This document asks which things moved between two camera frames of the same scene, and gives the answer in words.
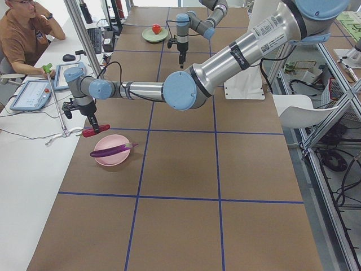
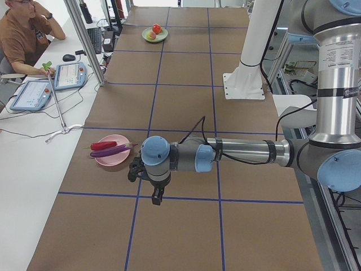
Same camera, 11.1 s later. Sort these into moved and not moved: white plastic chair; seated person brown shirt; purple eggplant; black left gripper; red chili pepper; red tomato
Moved: black left gripper; red chili pepper
Not moved: white plastic chair; red tomato; seated person brown shirt; purple eggplant
